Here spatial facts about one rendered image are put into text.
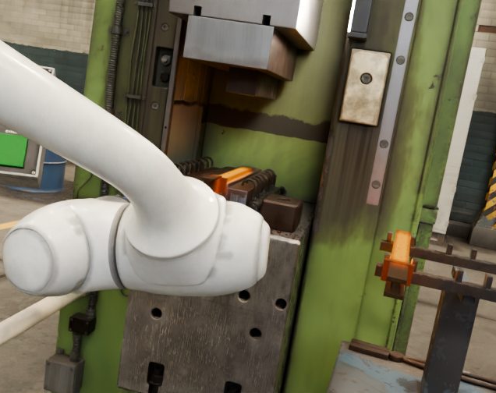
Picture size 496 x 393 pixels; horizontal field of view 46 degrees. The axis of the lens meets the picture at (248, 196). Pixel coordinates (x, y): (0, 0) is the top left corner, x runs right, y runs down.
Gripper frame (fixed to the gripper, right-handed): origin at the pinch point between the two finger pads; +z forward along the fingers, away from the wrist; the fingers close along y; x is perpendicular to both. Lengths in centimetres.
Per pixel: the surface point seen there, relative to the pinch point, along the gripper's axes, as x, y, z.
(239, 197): -2.2, 6.0, 35.1
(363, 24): 41, 26, 45
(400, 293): -3.5, 40.8, -11.1
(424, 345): -99, 85, 232
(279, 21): 38, 9, 35
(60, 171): -78, -256, 425
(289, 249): -10.5, 20.1, 29.1
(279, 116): 17, 5, 83
